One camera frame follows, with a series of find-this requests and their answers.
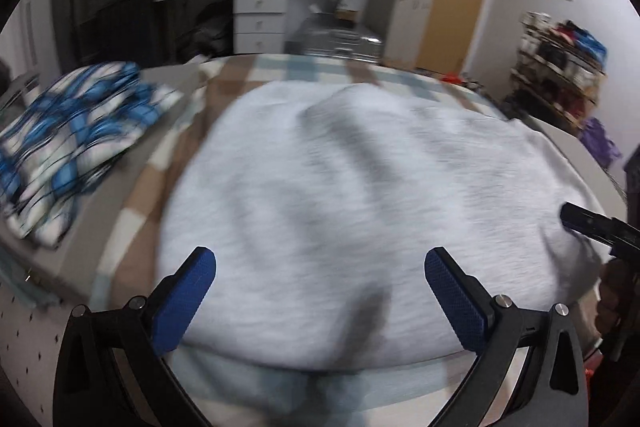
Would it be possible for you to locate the blue plaid shirt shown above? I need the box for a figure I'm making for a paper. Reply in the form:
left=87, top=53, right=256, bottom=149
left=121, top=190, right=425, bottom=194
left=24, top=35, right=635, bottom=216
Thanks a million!
left=1, top=62, right=182, bottom=248

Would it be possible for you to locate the light grey hoodie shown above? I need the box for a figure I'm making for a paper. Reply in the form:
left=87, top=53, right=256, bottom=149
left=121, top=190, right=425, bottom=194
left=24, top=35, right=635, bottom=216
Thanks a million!
left=156, top=81, right=608, bottom=369

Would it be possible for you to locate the checkered bed sheet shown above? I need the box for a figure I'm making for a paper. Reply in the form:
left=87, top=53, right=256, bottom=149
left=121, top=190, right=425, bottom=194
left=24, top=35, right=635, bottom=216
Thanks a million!
left=89, top=52, right=507, bottom=413

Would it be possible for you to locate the silver lying suitcase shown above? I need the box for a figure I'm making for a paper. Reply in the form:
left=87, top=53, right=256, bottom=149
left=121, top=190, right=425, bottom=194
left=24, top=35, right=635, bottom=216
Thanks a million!
left=286, top=14, right=383, bottom=63

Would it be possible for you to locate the person's right hand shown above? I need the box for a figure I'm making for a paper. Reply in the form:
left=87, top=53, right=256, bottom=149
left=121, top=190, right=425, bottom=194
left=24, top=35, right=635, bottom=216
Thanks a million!
left=594, top=258, right=634, bottom=336

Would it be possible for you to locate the red orange toy pile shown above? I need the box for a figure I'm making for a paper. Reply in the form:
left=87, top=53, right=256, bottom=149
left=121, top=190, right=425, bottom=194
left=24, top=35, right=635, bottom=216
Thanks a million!
left=440, top=74, right=465, bottom=86

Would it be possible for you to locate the purple bag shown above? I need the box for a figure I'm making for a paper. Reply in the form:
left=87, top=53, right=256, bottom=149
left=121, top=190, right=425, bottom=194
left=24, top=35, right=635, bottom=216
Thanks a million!
left=579, top=117, right=622, bottom=170

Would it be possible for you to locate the bamboo shoe rack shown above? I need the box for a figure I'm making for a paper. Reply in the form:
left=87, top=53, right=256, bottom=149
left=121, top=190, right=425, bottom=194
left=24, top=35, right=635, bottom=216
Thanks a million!
left=509, top=12, right=608, bottom=135

